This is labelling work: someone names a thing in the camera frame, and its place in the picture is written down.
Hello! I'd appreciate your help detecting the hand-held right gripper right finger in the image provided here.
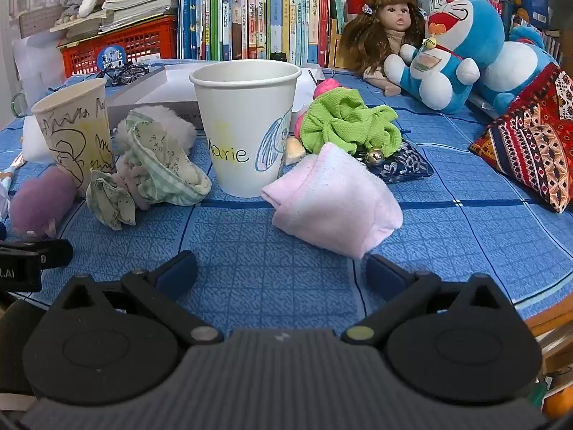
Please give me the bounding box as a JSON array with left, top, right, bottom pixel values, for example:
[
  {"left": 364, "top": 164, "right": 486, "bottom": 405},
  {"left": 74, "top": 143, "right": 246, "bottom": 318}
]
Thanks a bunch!
[{"left": 341, "top": 254, "right": 515, "bottom": 345}]

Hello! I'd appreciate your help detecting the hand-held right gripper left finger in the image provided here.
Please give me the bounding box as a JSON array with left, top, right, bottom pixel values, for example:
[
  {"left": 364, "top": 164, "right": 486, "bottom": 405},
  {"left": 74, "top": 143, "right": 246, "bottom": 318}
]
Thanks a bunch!
[{"left": 57, "top": 251, "right": 225, "bottom": 345}]

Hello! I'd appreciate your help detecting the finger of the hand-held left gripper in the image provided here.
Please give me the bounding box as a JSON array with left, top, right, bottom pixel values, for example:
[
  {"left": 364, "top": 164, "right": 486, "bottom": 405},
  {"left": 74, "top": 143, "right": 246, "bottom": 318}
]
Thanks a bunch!
[{"left": 0, "top": 239, "right": 73, "bottom": 269}]

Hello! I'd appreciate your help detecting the purple plush toy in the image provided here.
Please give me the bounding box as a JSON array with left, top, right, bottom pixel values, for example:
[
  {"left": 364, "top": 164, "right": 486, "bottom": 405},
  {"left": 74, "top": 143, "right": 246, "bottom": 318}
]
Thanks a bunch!
[{"left": 9, "top": 167, "right": 78, "bottom": 239}]

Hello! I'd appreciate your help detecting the small green fabric bundle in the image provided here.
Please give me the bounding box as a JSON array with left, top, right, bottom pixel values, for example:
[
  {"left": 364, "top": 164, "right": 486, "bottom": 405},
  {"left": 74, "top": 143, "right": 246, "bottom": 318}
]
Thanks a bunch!
[{"left": 86, "top": 169, "right": 137, "bottom": 230}]

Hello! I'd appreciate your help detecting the pink towel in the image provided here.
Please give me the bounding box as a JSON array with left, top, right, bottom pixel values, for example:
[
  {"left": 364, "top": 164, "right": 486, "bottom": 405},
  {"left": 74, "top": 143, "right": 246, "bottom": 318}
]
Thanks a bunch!
[{"left": 261, "top": 142, "right": 404, "bottom": 259}]

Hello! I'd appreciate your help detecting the white foam cube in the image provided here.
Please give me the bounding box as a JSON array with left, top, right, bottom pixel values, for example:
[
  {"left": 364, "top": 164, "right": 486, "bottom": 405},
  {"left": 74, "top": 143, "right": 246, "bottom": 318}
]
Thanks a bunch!
[{"left": 20, "top": 115, "right": 55, "bottom": 163}]

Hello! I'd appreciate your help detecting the navy print fabric pouch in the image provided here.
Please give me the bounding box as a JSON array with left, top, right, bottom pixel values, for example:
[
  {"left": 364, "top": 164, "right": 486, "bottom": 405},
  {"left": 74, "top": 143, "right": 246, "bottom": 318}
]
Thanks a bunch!
[{"left": 358, "top": 140, "right": 434, "bottom": 183}]

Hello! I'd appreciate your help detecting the green checked fabric with fur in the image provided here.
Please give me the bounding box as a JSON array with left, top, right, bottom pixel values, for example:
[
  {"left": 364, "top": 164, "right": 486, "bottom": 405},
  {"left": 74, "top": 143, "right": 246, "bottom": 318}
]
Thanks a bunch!
[{"left": 112, "top": 105, "right": 212, "bottom": 207}]

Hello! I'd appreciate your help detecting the pale yellow soft toy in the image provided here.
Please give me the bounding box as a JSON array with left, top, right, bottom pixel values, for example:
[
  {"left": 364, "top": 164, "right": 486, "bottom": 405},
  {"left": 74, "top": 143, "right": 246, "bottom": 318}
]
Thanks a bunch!
[{"left": 285, "top": 135, "right": 308, "bottom": 165}]

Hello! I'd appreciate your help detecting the green scrunchie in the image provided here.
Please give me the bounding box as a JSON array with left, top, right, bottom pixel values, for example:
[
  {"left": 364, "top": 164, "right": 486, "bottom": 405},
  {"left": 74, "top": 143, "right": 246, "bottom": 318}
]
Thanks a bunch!
[{"left": 299, "top": 89, "right": 402, "bottom": 156}]

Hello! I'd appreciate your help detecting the white cardboard box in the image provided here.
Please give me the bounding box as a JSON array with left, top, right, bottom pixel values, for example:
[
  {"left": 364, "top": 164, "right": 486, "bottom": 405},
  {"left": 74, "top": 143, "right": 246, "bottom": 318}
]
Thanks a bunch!
[{"left": 105, "top": 63, "right": 326, "bottom": 118}]

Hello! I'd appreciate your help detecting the pink soft ball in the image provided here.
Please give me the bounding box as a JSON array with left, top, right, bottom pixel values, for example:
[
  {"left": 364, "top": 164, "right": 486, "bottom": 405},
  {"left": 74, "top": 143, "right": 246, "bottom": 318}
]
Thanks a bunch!
[{"left": 312, "top": 79, "right": 342, "bottom": 100}]

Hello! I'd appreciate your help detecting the blue checked tablecloth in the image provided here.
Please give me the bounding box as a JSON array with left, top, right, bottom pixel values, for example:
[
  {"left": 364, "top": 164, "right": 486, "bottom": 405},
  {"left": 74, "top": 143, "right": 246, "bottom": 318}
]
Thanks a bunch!
[{"left": 0, "top": 57, "right": 573, "bottom": 323}]

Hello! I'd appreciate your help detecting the paper cup black scribble drawing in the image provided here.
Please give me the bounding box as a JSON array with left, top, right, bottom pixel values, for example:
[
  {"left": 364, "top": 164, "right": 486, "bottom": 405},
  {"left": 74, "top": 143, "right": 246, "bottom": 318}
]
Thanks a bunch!
[{"left": 31, "top": 78, "right": 116, "bottom": 194}]

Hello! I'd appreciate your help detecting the white paper cup blue drawing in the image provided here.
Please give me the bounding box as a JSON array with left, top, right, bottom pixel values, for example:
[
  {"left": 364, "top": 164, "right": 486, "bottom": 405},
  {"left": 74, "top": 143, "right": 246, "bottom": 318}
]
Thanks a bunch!
[{"left": 189, "top": 59, "right": 302, "bottom": 198}]

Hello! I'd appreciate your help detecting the black toy bicycle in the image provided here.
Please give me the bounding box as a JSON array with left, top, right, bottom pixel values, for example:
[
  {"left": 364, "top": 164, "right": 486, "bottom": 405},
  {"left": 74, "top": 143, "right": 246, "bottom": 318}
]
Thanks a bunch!
[{"left": 96, "top": 61, "right": 151, "bottom": 87}]

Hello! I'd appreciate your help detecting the patterned red cushion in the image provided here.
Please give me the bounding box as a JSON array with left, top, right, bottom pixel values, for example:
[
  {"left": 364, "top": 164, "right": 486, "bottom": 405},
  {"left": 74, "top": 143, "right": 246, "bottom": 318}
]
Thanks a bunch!
[{"left": 468, "top": 64, "right": 573, "bottom": 214}]

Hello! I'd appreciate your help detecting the round blue label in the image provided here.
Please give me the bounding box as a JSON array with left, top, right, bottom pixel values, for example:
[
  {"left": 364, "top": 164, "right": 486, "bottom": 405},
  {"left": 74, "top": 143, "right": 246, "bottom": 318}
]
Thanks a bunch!
[{"left": 97, "top": 46, "right": 127, "bottom": 72}]

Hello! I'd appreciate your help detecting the red plastic crate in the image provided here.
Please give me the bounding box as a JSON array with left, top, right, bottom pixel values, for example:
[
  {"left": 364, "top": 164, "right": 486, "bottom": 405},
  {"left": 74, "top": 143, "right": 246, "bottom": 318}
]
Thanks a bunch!
[{"left": 60, "top": 15, "right": 178, "bottom": 78}]

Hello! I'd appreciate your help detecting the gridded wooden board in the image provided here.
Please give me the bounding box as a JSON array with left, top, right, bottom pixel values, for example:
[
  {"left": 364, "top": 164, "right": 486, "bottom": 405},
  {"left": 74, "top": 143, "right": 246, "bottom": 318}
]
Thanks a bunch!
[{"left": 19, "top": 8, "right": 64, "bottom": 39}]

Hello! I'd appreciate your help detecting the blue cat plush with bell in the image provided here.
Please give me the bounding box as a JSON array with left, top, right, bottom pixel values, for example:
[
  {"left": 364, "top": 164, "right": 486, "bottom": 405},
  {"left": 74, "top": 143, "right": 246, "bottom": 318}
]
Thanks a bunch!
[{"left": 384, "top": 0, "right": 506, "bottom": 115}]

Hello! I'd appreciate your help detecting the brown-haired doll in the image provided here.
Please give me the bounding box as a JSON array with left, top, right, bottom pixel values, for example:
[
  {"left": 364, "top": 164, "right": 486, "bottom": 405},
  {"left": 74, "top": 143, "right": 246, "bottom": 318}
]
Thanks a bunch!
[{"left": 339, "top": 0, "right": 427, "bottom": 96}]

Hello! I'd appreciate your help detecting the blue plush toy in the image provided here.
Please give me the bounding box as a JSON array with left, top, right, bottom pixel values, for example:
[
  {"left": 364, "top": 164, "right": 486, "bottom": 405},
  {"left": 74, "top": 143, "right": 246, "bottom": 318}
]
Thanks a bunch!
[{"left": 472, "top": 26, "right": 561, "bottom": 118}]

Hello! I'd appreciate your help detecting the stack of lying books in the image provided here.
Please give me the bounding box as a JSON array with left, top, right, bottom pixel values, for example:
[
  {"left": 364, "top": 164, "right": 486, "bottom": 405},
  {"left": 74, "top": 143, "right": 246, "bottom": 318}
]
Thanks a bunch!
[{"left": 49, "top": 0, "right": 180, "bottom": 37}]

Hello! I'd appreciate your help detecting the row of upright books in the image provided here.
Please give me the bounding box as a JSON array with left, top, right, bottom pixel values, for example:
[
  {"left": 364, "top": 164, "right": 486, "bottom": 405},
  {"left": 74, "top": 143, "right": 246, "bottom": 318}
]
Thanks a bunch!
[{"left": 178, "top": 0, "right": 333, "bottom": 69}]

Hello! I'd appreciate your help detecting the red can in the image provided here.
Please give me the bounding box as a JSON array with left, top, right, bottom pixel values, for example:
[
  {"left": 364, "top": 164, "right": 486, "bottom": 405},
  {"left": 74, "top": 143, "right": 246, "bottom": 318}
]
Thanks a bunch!
[{"left": 346, "top": 0, "right": 377, "bottom": 24}]

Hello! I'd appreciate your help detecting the glass mug green handle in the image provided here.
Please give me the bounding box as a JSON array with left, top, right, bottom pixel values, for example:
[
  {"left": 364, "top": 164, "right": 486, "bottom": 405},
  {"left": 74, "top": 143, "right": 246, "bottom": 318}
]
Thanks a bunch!
[{"left": 10, "top": 92, "right": 34, "bottom": 119}]

